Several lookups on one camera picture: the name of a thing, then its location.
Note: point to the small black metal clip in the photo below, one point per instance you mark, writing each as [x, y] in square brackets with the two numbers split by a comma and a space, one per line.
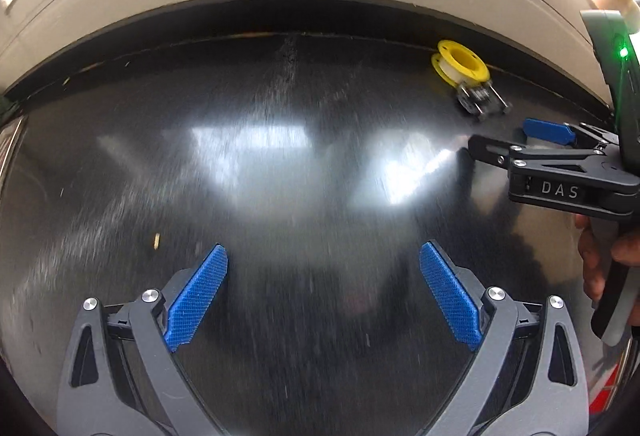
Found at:
[482, 100]

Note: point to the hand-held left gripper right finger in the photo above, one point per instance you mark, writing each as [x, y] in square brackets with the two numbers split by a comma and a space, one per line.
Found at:
[447, 296]

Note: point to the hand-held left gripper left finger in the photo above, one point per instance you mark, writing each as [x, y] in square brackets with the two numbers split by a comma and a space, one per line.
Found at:
[197, 298]

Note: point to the steel sink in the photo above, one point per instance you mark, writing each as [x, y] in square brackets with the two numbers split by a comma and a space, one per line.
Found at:
[6, 140]

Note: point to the yellow tape spool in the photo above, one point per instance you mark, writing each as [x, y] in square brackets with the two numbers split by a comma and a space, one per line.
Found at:
[460, 63]

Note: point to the red bin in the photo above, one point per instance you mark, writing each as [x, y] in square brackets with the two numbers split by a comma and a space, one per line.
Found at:
[607, 386]

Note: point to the person's right hand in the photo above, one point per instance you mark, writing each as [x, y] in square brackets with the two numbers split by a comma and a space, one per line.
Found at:
[591, 256]

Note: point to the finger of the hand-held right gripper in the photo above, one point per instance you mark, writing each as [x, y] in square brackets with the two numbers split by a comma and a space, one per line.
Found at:
[547, 129]
[492, 148]

